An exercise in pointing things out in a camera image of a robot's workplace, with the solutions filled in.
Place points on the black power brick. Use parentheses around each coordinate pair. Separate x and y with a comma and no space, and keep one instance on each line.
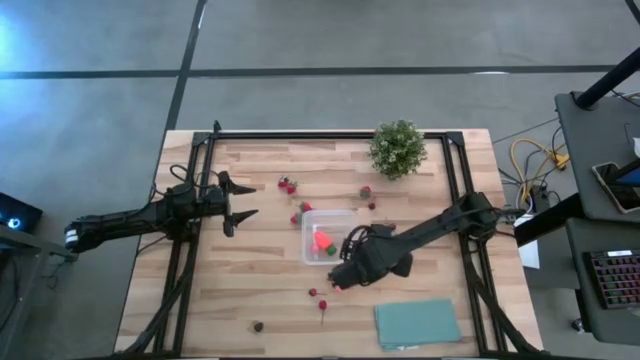
(539,197)

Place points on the smartphone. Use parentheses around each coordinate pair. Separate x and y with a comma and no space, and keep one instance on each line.
(617,197)

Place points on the white paper sheet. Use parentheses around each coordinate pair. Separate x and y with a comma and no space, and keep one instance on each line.
(530,252)

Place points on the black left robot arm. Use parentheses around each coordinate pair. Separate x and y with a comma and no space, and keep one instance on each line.
(125,220)

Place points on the backlit black keyboard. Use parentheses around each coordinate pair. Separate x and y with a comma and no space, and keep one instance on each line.
(617,277)

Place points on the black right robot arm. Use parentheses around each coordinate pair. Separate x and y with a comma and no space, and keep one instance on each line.
(440,220)

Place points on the teal folded cloth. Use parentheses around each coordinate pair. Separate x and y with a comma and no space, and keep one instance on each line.
(417,324)

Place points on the orange carrot green top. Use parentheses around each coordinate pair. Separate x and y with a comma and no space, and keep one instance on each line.
(324,241)

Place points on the grey side stand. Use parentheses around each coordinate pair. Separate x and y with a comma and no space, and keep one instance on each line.
(30,245)

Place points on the green potted plant black pot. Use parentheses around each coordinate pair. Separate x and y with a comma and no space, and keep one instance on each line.
(397,149)

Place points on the clear plastic tupperware container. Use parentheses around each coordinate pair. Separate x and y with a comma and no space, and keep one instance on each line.
(320,222)

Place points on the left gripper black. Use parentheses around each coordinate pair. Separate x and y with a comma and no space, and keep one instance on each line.
(215,205)

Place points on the black aluminium table frame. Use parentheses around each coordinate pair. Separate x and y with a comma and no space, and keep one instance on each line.
(325,135)

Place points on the black device blue light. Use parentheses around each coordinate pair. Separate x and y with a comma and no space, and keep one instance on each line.
(25,212)

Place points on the dark grey desk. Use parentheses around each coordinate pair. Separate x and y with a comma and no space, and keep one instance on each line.
(575,240)

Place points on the red cherry green stem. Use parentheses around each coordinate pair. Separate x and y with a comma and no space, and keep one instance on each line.
(323,304)

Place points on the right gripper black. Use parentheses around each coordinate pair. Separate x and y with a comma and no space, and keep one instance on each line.
(352,275)

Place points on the dark red cherry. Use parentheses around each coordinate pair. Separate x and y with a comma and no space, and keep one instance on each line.
(312,292)

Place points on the small dark round fruit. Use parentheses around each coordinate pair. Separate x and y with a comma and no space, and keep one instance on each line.
(258,327)

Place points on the thick black pole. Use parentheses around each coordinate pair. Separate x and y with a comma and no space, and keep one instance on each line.
(605,80)

